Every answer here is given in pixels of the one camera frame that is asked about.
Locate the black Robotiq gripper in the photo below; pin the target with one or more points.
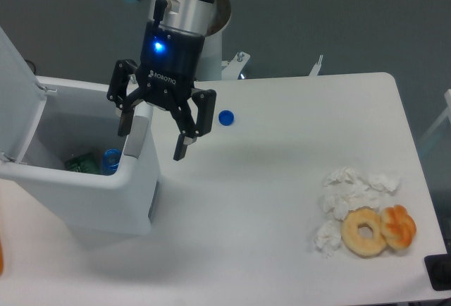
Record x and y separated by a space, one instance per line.
168 63

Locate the white trash can lid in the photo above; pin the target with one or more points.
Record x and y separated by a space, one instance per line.
23 99

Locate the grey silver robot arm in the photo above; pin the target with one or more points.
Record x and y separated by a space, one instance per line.
188 15

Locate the blue bottle cap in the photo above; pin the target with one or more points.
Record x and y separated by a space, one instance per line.
226 118

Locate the white trash can body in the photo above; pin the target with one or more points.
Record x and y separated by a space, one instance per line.
75 118

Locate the blue plastic bottle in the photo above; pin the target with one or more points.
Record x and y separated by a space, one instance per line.
110 161

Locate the green crumpled wrapper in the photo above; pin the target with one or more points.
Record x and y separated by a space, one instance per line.
85 163

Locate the large crumpled white tissue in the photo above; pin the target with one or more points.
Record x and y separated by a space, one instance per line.
348 189

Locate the orange object at edge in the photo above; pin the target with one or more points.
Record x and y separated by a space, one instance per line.
2 260

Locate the small crumpled white tissue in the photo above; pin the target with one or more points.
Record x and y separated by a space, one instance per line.
328 238

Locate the orange glazed twisted donut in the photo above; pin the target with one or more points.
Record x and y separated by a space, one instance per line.
397 227

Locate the black device at corner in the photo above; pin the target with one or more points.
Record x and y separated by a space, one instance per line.
438 268

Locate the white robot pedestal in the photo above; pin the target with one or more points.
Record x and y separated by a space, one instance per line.
212 66

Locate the plain ring donut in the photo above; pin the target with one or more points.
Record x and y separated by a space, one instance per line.
361 233

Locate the white frame at right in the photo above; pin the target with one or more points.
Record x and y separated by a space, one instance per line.
436 131

